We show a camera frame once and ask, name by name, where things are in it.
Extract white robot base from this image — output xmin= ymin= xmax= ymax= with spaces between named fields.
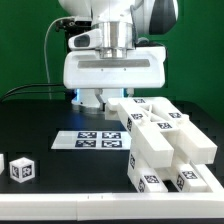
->
xmin=71 ymin=89 xmax=109 ymax=114

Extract white L-shaped fence frame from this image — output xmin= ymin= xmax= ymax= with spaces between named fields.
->
xmin=0 ymin=165 xmax=224 ymax=221

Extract black cables at base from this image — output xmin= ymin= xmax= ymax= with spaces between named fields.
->
xmin=0 ymin=81 xmax=68 ymax=103

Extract white tagged chair part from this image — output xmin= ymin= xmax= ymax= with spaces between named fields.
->
xmin=135 ymin=97 xmax=217 ymax=165

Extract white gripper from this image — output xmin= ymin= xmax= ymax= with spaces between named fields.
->
xmin=63 ymin=46 xmax=166 ymax=105

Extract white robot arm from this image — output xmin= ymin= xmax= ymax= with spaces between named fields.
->
xmin=58 ymin=0 xmax=178 ymax=108

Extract black camera on stand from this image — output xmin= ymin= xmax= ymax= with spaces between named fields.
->
xmin=55 ymin=17 xmax=91 ymax=36

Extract white tagged cube left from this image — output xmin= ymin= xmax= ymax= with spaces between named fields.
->
xmin=9 ymin=157 xmax=35 ymax=183

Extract grey camera cable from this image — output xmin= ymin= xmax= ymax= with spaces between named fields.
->
xmin=43 ymin=16 xmax=75 ymax=100

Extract paper sheet with tags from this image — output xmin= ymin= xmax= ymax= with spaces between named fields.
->
xmin=51 ymin=131 xmax=131 ymax=150

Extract white part at left edge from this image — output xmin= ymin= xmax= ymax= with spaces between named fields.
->
xmin=0 ymin=154 xmax=4 ymax=175

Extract white chair seat part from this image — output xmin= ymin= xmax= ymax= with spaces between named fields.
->
xmin=128 ymin=146 xmax=184 ymax=190

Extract long white chair back part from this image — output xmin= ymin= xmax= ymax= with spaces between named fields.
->
xmin=106 ymin=97 xmax=174 ymax=168

